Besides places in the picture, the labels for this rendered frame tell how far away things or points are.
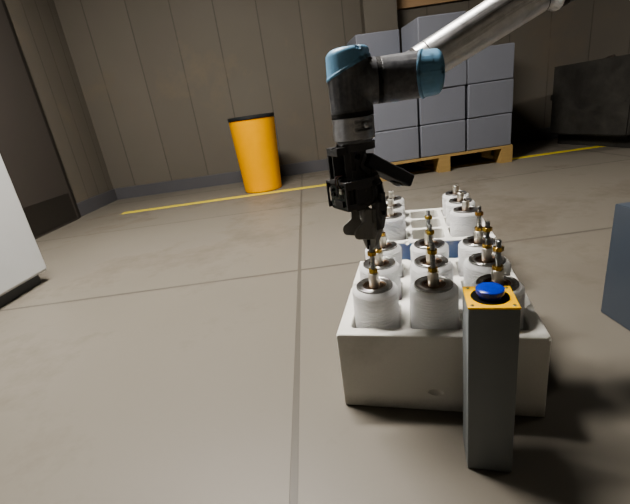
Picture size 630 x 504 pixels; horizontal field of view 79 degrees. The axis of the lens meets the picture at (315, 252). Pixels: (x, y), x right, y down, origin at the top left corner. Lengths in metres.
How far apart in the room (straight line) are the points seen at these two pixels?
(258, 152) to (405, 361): 2.80
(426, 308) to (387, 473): 0.30
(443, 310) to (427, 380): 0.15
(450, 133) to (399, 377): 2.73
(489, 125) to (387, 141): 0.84
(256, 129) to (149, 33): 1.59
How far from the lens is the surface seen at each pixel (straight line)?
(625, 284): 1.21
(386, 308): 0.79
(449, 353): 0.80
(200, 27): 4.36
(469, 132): 3.45
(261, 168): 3.43
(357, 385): 0.86
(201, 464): 0.88
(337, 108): 0.70
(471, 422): 0.73
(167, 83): 4.41
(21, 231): 2.23
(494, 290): 0.62
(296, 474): 0.80
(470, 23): 0.87
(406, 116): 3.25
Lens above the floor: 0.61
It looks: 20 degrees down
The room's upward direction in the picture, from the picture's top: 8 degrees counter-clockwise
